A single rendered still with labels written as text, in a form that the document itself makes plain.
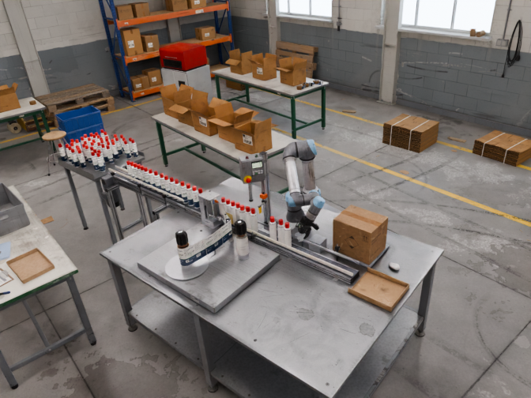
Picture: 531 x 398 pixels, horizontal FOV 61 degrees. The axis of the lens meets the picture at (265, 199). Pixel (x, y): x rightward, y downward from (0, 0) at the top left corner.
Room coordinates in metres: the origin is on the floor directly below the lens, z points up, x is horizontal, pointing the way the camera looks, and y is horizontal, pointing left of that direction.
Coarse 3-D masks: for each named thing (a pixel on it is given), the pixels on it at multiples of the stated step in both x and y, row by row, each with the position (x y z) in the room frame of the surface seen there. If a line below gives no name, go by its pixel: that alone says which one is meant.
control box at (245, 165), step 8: (240, 160) 2.94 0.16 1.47; (248, 160) 2.93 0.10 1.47; (256, 160) 2.94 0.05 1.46; (240, 168) 2.97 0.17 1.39; (248, 168) 2.92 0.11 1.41; (256, 168) 2.93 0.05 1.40; (240, 176) 3.00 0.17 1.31; (248, 176) 2.92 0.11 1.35; (256, 176) 2.93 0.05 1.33; (264, 176) 2.95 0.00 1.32
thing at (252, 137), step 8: (256, 120) 4.97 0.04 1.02; (264, 120) 4.58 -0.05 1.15; (232, 128) 4.73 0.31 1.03; (240, 128) 4.81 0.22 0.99; (248, 128) 4.90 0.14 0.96; (256, 128) 4.50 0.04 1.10; (264, 128) 4.59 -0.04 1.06; (240, 136) 4.66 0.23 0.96; (248, 136) 4.56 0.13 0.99; (256, 136) 4.52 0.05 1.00; (264, 136) 4.60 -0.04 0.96; (240, 144) 4.67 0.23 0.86; (248, 144) 4.57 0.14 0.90; (256, 144) 4.51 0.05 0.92; (264, 144) 4.60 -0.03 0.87; (272, 144) 4.68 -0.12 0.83; (248, 152) 4.58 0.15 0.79; (256, 152) 4.50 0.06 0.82
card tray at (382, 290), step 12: (372, 276) 2.31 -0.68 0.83; (384, 276) 2.29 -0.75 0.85; (348, 288) 2.18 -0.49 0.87; (360, 288) 2.21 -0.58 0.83; (372, 288) 2.20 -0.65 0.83; (384, 288) 2.19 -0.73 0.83; (396, 288) 2.18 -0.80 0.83; (408, 288) 2.16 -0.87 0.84; (372, 300) 2.07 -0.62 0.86; (384, 300) 2.08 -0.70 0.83; (396, 300) 2.04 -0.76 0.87
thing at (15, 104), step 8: (0, 88) 7.12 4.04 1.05; (8, 88) 6.85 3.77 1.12; (16, 88) 6.99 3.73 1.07; (0, 96) 6.81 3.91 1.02; (8, 96) 6.87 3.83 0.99; (16, 96) 6.95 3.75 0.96; (0, 104) 6.78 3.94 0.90; (8, 104) 6.85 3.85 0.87; (16, 104) 6.92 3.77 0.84; (0, 112) 6.76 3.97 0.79
